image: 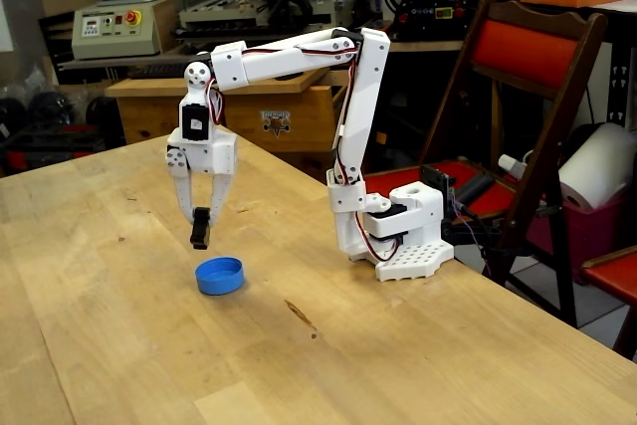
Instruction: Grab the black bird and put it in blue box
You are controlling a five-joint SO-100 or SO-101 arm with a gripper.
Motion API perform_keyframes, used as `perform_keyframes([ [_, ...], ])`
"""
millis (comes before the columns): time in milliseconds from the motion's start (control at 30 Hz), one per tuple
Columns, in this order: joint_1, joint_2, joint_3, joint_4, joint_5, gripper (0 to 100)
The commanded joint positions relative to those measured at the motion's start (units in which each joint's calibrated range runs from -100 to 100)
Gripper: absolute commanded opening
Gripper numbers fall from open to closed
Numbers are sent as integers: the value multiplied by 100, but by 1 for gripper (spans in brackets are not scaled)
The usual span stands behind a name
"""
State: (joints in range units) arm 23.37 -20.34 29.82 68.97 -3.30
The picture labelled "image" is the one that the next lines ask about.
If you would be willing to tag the red seat wooden chair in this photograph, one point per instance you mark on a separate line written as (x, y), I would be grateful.
(612, 276)

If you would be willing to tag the black wooden bird toy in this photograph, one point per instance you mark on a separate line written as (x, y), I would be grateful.
(200, 233)

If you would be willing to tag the black cylinder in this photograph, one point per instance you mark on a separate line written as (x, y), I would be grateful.
(473, 187)

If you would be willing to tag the wooden workbench cabinet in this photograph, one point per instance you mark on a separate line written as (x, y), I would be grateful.
(308, 121)

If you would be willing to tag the wooden folding chair red cushions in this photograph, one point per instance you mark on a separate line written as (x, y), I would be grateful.
(522, 52)

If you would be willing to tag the white paper towel roll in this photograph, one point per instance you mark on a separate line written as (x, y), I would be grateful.
(597, 166)

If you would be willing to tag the pink plastic bin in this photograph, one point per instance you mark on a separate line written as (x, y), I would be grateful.
(592, 238)

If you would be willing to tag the black helmet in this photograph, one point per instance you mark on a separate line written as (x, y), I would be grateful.
(50, 109)
(12, 116)
(102, 114)

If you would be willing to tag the white moving gripper finger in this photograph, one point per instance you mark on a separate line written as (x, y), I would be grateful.
(183, 186)

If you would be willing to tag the white fixed gripper finger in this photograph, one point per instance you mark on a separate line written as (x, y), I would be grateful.
(220, 193)

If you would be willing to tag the red and black toolbox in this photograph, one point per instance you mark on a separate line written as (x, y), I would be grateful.
(50, 146)

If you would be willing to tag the white plug adapter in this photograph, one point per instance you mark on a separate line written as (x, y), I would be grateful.
(510, 164)

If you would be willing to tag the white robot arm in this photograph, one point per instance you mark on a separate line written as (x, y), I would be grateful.
(278, 64)

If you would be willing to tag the beige control box red button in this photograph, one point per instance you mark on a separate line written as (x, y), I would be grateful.
(114, 42)

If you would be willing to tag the black machine round green table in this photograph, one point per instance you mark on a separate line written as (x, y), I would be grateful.
(423, 14)

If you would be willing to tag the blue round shallow box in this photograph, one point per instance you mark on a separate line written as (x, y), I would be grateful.
(219, 284)

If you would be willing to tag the black keyboard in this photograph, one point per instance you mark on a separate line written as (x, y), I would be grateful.
(159, 69)

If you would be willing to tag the black controller board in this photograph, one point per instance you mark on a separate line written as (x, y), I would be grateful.
(435, 178)

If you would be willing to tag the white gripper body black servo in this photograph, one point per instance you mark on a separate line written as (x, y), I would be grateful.
(215, 160)

